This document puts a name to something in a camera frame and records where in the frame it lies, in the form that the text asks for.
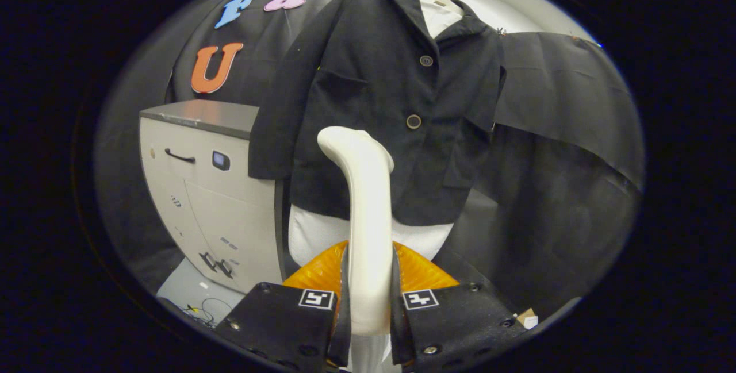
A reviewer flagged black backdrop cloth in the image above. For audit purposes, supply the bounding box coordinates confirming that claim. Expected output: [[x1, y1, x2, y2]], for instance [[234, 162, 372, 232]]
[[95, 0, 646, 319]]

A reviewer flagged white steamer hose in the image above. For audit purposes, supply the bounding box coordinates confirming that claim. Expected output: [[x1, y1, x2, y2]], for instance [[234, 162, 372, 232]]
[[348, 333, 394, 373]]

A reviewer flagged white garment steamer handle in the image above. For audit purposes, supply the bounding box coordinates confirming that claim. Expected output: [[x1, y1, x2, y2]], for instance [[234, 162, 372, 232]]
[[317, 126, 395, 337]]

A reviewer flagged grey cabinet with dark top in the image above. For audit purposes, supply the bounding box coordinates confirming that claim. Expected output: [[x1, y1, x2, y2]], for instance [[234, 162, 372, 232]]
[[139, 100, 287, 294]]

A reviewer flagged black suit jacket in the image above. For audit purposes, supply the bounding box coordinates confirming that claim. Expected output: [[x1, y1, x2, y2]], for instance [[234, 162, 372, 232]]
[[248, 0, 507, 227]]

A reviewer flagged tangle of floor cables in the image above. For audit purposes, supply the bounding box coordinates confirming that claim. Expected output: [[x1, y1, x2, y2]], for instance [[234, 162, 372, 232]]
[[178, 297, 233, 329]]

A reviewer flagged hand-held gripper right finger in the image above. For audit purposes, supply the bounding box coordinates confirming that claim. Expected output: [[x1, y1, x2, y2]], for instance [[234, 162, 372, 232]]
[[391, 240, 528, 369]]

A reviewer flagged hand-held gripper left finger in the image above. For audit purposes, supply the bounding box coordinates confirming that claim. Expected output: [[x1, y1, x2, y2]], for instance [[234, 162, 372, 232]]
[[214, 241, 352, 372]]

